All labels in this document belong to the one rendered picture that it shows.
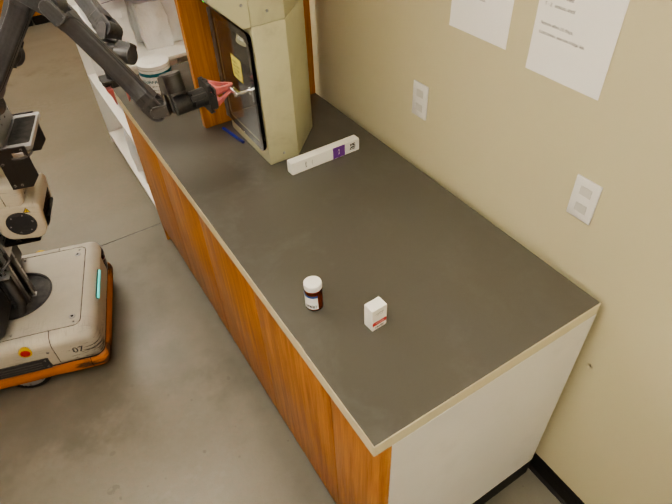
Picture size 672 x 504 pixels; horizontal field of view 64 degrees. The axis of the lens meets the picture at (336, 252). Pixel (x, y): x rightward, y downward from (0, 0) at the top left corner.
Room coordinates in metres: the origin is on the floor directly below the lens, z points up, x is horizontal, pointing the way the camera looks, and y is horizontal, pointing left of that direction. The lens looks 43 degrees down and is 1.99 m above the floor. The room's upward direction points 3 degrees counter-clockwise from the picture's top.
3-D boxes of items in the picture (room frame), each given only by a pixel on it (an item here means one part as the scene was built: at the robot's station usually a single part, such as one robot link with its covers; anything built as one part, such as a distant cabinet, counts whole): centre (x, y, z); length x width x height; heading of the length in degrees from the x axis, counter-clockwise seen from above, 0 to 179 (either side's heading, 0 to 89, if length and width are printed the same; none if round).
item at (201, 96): (1.59, 0.40, 1.20); 0.07 x 0.07 x 0.10; 35
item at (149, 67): (2.15, 0.70, 1.02); 0.13 x 0.13 x 0.15
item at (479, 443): (1.60, 0.14, 0.45); 2.05 x 0.67 x 0.90; 30
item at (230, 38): (1.71, 0.30, 1.19); 0.30 x 0.01 x 0.40; 30
